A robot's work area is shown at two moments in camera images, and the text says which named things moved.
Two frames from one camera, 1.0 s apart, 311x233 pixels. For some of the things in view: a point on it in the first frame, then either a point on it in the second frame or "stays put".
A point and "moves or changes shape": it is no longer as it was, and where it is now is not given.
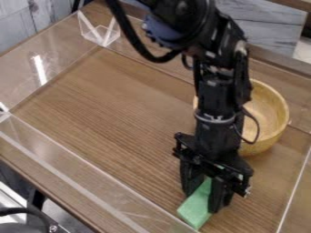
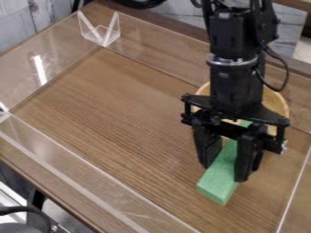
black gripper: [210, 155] -> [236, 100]
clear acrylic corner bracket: [101, 35] stays put
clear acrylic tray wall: [105, 205] stays put
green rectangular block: [195, 208] moves or changes shape
